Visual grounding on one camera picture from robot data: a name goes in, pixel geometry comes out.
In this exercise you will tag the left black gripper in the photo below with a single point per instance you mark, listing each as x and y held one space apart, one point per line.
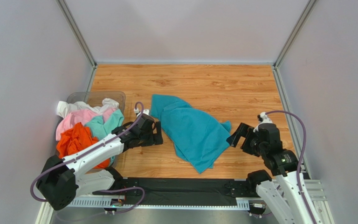
158 137

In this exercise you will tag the white t shirt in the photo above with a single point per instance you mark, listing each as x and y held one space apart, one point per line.
64 108

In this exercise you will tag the orange t shirt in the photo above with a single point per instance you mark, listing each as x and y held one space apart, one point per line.
79 138

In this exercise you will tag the aluminium front frame rail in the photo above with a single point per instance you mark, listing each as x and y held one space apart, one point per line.
133 196

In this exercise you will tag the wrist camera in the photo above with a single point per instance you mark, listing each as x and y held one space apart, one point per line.
137 111
263 119

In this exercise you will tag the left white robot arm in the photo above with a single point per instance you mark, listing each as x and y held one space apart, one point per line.
63 180

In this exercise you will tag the mint green t shirt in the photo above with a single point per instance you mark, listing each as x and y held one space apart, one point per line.
104 125

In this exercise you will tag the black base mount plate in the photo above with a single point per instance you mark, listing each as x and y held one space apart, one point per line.
189 191

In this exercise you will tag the teal t shirt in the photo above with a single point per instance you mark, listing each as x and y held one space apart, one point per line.
198 137

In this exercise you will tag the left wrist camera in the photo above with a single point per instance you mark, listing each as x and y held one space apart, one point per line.
137 111

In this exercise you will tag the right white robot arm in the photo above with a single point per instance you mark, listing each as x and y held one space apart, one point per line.
284 190

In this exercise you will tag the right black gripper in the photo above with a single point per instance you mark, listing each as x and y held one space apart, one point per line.
246 141

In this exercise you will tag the pink t shirt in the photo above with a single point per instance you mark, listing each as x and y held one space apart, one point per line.
82 116

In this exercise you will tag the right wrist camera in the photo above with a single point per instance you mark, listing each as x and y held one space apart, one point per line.
263 119

